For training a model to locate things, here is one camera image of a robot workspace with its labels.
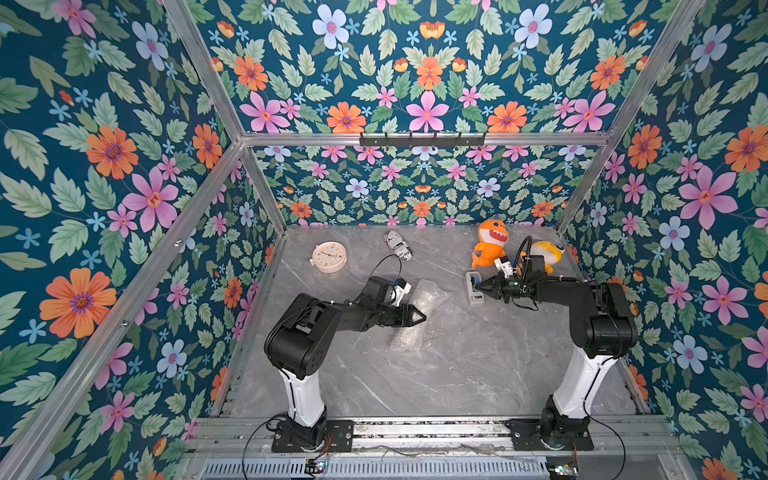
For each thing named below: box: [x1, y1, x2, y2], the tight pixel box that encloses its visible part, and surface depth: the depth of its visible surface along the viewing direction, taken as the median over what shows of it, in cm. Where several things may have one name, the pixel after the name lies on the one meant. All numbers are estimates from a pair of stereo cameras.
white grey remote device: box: [465, 270, 485, 306], surface depth 100 cm
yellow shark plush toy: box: [520, 241, 565, 274], surface depth 107 cm
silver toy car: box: [384, 230, 413, 262], surface depth 113 cm
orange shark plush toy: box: [471, 218, 510, 269], surface depth 110 cm
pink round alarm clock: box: [309, 241, 348, 274], surface depth 110 cm
